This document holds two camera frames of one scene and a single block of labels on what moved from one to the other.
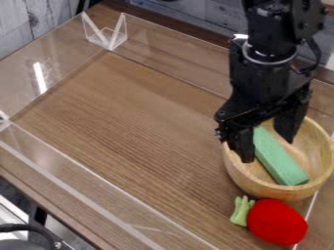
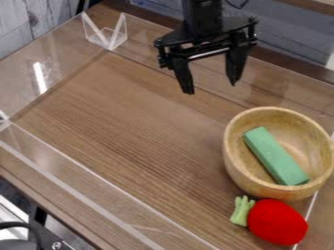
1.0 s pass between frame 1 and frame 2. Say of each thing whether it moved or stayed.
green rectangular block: stayed
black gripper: moved
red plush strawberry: stayed
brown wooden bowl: stayed
